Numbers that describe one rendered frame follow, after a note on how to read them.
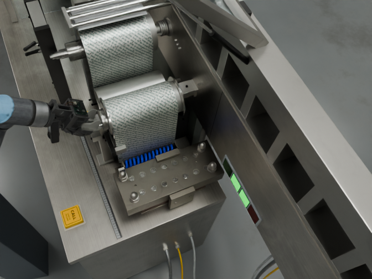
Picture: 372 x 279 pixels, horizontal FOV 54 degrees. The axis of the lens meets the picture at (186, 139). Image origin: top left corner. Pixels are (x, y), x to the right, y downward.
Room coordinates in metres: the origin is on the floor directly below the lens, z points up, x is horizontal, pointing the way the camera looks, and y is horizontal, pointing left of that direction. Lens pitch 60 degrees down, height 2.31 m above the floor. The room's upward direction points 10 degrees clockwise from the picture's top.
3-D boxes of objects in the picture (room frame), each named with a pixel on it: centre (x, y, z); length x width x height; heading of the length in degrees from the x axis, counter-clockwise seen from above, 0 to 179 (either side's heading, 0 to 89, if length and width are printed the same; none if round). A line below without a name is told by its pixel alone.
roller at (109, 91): (0.81, 0.23, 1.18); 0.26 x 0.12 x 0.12; 123
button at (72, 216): (0.39, 0.38, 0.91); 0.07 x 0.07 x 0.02; 33
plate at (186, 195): (0.51, -0.02, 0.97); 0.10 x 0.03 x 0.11; 123
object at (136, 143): (0.66, 0.14, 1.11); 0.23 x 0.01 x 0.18; 123
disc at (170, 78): (0.78, 0.06, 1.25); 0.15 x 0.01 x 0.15; 33
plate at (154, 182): (0.58, 0.04, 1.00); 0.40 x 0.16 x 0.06; 123
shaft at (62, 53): (0.81, 0.48, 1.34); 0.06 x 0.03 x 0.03; 123
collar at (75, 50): (0.84, 0.43, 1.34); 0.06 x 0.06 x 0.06; 33
